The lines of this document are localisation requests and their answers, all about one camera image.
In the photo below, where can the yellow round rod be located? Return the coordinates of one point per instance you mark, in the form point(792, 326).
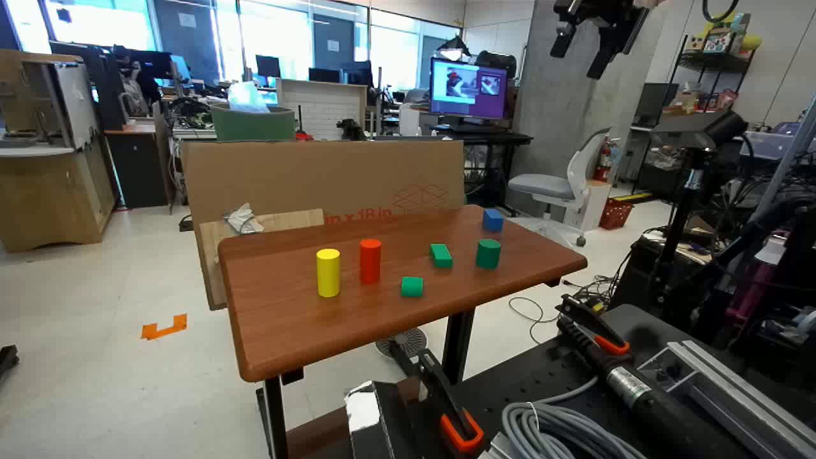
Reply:
point(328, 271)

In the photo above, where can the wooden cabinet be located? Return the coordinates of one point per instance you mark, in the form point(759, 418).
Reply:
point(54, 181)

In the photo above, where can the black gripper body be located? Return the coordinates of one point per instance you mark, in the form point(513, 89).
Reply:
point(615, 20)

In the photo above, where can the black camera tripod stand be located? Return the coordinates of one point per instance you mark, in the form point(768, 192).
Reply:
point(697, 137)

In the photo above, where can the black orange clamp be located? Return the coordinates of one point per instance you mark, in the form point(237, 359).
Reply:
point(458, 427)
point(585, 324)

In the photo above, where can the blue rectangular block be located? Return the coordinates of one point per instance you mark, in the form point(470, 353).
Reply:
point(493, 219)

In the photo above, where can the green half-round block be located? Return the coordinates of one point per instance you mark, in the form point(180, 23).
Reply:
point(411, 287)

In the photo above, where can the grey office chair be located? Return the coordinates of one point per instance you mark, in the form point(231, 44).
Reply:
point(564, 197)

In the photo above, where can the red round rod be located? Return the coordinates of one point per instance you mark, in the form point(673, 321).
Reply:
point(370, 261)

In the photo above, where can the brown wooden table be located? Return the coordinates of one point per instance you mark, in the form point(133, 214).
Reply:
point(281, 324)

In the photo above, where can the green octagonal block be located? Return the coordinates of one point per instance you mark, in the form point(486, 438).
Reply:
point(488, 253)

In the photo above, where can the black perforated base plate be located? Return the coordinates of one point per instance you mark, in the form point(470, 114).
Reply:
point(669, 399)

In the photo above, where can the large cardboard box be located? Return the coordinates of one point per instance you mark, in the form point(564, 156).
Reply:
point(346, 178)

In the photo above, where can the green rectangular bar block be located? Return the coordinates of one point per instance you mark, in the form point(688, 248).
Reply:
point(439, 256)

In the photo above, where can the computer monitor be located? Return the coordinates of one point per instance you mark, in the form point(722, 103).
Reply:
point(469, 89)

